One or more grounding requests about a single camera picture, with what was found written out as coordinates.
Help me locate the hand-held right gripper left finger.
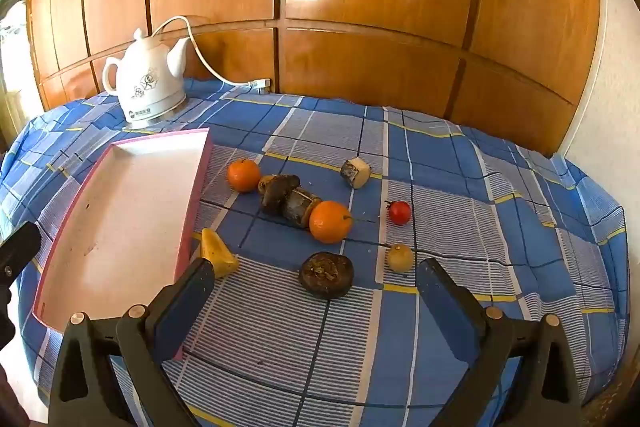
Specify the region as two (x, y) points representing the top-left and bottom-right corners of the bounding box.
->
(47, 257), (217, 427)

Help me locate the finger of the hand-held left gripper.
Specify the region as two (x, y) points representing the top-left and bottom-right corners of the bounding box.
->
(0, 221), (42, 280)

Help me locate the blue plaid tablecloth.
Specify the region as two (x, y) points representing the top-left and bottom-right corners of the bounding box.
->
(0, 77), (628, 427)

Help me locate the yellow fruit wedge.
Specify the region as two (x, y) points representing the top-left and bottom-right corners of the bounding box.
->
(200, 228), (240, 279)

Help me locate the long dark-skinned fruit chunk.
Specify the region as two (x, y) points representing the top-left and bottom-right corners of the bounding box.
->
(282, 187), (323, 229)

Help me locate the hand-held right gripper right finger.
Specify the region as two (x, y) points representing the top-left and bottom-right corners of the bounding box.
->
(416, 257), (583, 427)

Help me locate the silver kettle base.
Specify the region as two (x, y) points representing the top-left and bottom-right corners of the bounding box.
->
(124, 99), (187, 130)

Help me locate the large orange with stem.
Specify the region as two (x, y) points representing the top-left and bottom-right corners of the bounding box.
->
(308, 200), (353, 244)

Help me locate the small yellow-green round fruit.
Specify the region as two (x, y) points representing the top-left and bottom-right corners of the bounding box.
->
(386, 244), (415, 273)

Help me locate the short pale-faced fruit chunk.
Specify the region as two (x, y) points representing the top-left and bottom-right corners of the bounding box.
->
(340, 157), (372, 190)

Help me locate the dark wrinkled fruit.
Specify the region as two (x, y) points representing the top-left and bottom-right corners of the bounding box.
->
(260, 174), (302, 215)

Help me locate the white floral ceramic kettle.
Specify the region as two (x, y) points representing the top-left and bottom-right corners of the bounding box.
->
(102, 28), (188, 118)

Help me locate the small orange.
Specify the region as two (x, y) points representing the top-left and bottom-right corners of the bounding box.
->
(227, 158), (262, 194)

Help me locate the red cherry tomato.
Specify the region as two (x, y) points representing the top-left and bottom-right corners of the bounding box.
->
(385, 200), (412, 226)

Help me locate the pink cardboard box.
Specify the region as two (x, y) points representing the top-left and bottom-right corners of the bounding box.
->
(32, 127), (213, 363)

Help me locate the white power cable with plug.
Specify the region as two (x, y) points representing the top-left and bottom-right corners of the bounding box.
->
(149, 15), (272, 94)

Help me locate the dark round fruit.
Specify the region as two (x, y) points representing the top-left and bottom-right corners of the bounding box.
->
(298, 252), (355, 301)

